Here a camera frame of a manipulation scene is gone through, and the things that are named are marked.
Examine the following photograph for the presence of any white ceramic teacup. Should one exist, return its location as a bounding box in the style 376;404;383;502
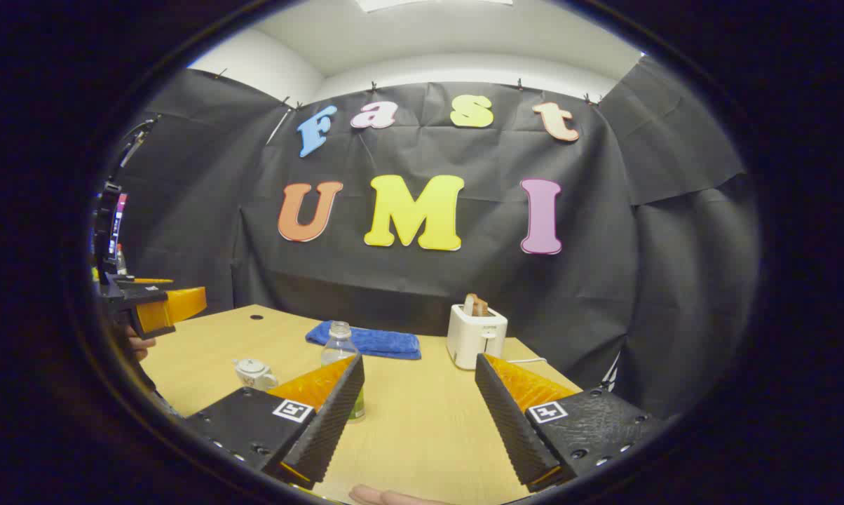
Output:
233;358;280;392

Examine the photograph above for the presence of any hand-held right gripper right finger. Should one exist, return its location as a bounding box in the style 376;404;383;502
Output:
475;353;665;493

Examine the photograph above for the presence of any green label water bottle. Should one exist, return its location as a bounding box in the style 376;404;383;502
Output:
321;321;367;422

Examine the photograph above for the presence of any blue folded towel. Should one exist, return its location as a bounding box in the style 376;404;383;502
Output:
305;321;423;361

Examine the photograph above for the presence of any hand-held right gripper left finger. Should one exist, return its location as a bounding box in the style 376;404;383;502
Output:
184;354;365;490

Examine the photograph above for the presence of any white toaster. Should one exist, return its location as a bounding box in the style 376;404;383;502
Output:
447;303;509;371

